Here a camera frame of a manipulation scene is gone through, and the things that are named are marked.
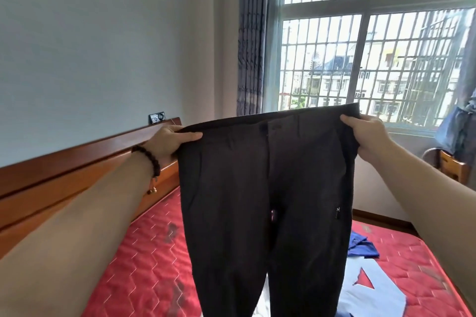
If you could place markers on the barred window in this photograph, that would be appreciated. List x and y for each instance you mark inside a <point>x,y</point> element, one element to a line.
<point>368,1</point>

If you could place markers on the dark blue curtain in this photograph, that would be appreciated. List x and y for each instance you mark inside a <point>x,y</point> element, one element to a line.
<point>253,49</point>

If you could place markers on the small black camera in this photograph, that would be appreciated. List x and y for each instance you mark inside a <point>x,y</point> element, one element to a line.
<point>157,118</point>

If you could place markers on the red quilted mattress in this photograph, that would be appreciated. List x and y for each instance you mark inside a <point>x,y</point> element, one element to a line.
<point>148,253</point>

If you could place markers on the person's right hand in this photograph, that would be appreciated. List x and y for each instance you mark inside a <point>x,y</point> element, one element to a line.
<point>370,138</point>

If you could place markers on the person's right forearm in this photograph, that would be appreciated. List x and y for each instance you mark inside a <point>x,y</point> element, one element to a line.
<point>427,198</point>

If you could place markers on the person's left forearm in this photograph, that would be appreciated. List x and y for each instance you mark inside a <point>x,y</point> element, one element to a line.
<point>74,235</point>

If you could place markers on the dark grey trousers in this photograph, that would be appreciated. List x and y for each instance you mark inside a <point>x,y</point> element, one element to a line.
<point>241,198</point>

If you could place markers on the light blue shirt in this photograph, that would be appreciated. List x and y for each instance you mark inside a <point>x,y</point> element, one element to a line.
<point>383,298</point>

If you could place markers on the dark blue shirt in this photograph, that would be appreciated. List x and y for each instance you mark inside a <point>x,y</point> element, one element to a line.
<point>362,246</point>

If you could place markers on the sheer blue curtain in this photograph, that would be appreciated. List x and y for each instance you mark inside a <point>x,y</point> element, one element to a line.
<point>457,131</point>

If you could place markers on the wooden chair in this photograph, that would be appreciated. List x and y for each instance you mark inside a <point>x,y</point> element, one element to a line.
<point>452,166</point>

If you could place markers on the person's left hand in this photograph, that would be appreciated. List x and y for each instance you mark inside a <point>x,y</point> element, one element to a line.
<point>167,142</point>

